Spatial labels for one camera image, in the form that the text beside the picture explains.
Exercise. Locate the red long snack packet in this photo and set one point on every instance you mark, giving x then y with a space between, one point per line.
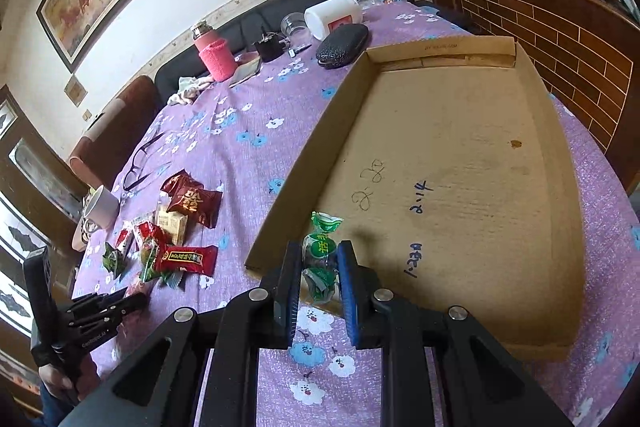
200 260

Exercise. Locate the small black cup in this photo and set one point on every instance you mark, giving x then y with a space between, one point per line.
271 46

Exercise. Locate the brown wooden chair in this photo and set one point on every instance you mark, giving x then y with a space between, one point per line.
103 150

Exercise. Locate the black leather sofa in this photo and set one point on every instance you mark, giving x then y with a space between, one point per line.
241 33

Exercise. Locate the white fabric gloves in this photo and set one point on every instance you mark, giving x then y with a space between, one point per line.
189 89

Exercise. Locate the green pea snack bag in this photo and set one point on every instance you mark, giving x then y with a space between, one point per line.
150 257

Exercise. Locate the white ceramic mug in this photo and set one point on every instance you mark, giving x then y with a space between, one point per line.
99 213

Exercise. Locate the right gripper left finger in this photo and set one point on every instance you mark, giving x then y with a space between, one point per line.
201 368

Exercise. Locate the white plastic jar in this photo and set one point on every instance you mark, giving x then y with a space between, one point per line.
322 18

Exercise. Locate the dark red foil packet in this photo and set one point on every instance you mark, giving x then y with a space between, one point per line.
181 178

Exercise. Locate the green leaf snack packet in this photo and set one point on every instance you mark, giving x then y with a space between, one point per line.
114 261

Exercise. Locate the dark red foil candy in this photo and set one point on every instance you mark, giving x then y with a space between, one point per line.
196 202

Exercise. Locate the shallow cardboard box tray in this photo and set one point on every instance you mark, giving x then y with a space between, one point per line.
446 162

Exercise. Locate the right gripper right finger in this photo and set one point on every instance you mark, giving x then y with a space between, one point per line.
437 367

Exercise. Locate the person's left hand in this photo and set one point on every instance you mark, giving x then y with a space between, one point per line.
72 390

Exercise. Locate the pink knitted sleeve bottle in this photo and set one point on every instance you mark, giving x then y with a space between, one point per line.
213 51

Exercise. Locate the green twisted candy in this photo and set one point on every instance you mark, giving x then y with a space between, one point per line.
320 257

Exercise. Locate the clear glass jar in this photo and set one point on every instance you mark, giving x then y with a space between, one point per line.
292 24

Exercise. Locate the red snack bar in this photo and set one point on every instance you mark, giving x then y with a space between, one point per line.
148 235

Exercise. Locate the purple framed eyeglasses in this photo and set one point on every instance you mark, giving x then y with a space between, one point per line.
142 169

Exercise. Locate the wooden brick-pattern counter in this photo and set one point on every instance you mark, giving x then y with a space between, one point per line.
588 56

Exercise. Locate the black glasses case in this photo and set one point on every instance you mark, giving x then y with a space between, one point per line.
342 46

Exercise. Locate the yellow gold snack box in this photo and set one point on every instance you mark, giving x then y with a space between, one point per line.
173 224

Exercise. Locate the small booklet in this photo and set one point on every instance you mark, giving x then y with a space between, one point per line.
245 71

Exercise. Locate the red white snack packet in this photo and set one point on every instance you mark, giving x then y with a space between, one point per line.
124 240

